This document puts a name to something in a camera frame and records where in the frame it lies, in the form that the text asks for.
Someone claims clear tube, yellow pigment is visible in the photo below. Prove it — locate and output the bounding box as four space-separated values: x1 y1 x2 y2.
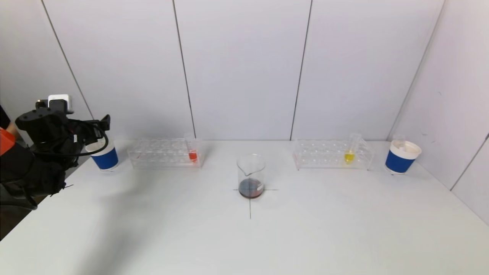
343 133 362 165

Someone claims clear glass beaker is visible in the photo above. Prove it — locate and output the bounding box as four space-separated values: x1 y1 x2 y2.
236 154 266 200

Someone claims blue white paper cup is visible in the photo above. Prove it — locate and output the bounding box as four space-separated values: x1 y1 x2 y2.
85 138 120 171
385 140 422 175

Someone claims clear tube, red pigment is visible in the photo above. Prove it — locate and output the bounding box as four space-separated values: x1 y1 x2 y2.
185 133 199 163

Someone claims clear acrylic tube rack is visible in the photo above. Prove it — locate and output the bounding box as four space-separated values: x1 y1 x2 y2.
128 138 206 169
292 139 375 171

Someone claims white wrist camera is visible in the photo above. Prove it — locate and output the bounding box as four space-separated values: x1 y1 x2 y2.
48 94 74 114

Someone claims thin black camera cable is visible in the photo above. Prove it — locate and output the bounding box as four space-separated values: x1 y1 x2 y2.
32 119 109 157

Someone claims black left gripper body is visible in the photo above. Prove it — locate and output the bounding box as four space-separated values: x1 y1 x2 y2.
77 119 103 146

